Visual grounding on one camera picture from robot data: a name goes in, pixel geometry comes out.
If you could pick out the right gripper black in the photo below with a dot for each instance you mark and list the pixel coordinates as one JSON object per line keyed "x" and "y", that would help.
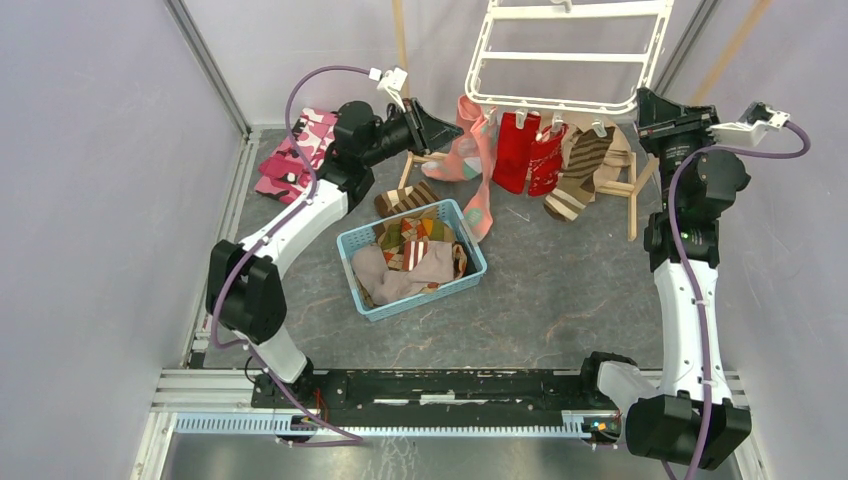
{"x": 660, "y": 119}

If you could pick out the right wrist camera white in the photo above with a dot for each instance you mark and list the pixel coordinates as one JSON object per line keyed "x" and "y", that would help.
{"x": 753, "y": 125}

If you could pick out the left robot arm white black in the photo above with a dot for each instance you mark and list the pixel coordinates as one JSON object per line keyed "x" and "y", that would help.
{"x": 244, "y": 284}

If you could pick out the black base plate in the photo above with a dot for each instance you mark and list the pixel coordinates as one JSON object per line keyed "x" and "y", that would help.
{"x": 465, "y": 398}

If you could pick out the brown striped sock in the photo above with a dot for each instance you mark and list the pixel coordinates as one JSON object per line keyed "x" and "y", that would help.
{"x": 404, "y": 199}
{"x": 575, "y": 188}

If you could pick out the red sock white stars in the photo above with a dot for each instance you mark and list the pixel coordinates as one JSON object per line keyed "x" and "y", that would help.
{"x": 546, "y": 160}

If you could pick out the pink sock green patches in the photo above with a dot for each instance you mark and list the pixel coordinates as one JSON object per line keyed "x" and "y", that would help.
{"x": 463, "y": 161}

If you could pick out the beige cloth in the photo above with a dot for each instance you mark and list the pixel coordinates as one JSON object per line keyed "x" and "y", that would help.
{"x": 619, "y": 155}

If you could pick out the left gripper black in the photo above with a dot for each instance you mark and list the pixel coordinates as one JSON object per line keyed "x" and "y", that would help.
{"x": 434, "y": 133}

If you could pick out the white clip hanger frame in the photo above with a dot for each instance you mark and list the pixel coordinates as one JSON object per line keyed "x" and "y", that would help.
{"x": 595, "y": 82}

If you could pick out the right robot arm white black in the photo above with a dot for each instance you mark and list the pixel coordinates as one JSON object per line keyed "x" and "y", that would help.
{"x": 688, "y": 418}

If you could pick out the brown beige socks pile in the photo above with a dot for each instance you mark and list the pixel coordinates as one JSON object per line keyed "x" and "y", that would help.
{"x": 416, "y": 253}

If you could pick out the wooden hanger stand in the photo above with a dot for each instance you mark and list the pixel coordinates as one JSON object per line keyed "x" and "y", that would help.
{"x": 623, "y": 189}

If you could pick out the pink camouflage cloth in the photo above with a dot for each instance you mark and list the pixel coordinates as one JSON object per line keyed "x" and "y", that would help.
{"x": 283, "y": 175}

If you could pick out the red sock white trim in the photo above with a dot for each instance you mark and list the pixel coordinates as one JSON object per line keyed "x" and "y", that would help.
{"x": 513, "y": 151}

